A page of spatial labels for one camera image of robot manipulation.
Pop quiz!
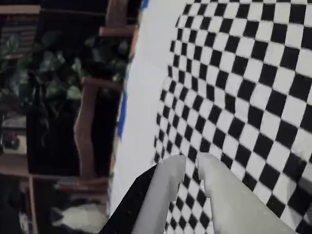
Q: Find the light wooden bookshelf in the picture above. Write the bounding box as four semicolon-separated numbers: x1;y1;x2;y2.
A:
0;0;115;234

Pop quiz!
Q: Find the blue tape strip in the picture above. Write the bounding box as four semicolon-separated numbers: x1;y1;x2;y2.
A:
117;92;129;137
138;0;150;13

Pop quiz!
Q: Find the green leafy houseplant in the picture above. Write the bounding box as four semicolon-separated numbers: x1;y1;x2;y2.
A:
0;29;131;147

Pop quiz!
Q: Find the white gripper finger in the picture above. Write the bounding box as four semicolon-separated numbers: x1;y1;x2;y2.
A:
133;155;187;234
196;152;297;234

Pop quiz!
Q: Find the black white checkered mat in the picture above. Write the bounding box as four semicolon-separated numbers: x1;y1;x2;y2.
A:
107;0;312;234

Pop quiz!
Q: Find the white rounded object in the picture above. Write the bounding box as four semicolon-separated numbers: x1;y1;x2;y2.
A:
52;204;108;233

